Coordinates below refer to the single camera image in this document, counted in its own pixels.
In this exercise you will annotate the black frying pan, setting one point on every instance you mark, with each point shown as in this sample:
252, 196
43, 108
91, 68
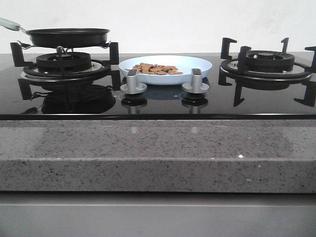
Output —
64, 37

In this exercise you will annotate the right gas burner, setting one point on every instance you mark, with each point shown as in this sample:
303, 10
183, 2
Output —
267, 65

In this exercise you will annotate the left silver stove knob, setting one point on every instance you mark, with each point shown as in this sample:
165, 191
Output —
133, 85

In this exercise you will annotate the silver stove knob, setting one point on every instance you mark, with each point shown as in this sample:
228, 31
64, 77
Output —
196, 86
133, 85

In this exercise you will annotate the black glass cooktop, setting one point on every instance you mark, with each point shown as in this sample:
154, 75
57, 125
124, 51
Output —
228, 98

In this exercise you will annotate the grey cabinet drawer front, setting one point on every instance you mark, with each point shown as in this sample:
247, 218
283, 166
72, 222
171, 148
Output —
156, 215

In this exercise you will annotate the right silver stove knob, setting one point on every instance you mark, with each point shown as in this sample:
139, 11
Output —
196, 86

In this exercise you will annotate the left black pan support grate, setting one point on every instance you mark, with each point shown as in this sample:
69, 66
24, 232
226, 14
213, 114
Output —
17, 53

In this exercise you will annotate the light blue plate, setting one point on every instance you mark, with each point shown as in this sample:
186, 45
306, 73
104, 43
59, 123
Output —
185, 64

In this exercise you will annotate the left gas burner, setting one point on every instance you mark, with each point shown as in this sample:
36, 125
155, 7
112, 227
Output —
65, 66

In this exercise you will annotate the brown meat pieces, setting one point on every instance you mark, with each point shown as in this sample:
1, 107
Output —
155, 69

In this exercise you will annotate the gas burner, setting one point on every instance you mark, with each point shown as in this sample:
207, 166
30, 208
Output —
267, 65
65, 66

